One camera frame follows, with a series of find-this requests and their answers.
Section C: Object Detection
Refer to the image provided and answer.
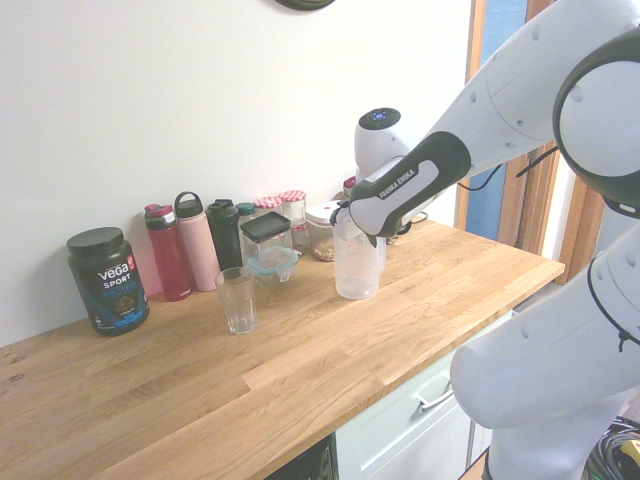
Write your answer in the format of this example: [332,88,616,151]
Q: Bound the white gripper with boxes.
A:
[331,208,380,250]

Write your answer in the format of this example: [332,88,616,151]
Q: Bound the clear plastic pitcher blue lid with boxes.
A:
[332,198,388,301]

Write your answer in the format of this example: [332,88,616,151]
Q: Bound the pink water bottle black cap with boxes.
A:
[173,191,220,292]

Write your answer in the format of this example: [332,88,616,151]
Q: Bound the red water bottle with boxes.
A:
[143,203,194,303]

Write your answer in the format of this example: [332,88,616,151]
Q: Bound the nut jar white lid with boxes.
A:
[305,204,337,263]

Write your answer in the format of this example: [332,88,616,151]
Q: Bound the small jar red lid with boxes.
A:
[290,222,311,254]

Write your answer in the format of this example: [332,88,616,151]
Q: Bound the glass food container teal lid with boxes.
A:
[243,247,301,290]

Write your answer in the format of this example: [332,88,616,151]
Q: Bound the clear square container black lid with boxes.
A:
[239,211,293,266]

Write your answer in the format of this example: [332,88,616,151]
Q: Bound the clear bottle green lid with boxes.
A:
[235,201,259,269]

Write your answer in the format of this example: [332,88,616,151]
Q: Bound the black shaker bottle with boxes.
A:
[205,198,245,274]

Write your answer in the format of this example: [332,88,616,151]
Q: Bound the clear faceted drinking glass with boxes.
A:
[213,267,259,335]

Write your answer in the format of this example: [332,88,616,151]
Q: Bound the wooden framed blue glass door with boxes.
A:
[454,0,566,261]

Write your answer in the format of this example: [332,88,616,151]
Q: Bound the pale green cabinet drawer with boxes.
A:
[334,312,515,480]

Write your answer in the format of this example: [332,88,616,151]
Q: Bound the dark appliance under counter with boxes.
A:
[259,433,339,480]

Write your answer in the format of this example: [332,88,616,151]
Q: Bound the black Vega protein tub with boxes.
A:
[66,227,151,337]

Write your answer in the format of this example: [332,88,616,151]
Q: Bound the yellow box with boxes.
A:
[619,438,640,471]

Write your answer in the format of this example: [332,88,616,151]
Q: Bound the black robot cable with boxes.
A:
[455,142,560,192]

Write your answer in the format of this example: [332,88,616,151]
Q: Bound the metal drawer handle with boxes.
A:
[413,377,459,411]

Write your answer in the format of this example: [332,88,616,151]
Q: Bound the black round wall clock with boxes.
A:
[273,0,337,11]

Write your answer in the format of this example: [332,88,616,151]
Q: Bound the black cable bundle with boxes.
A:
[589,414,640,480]

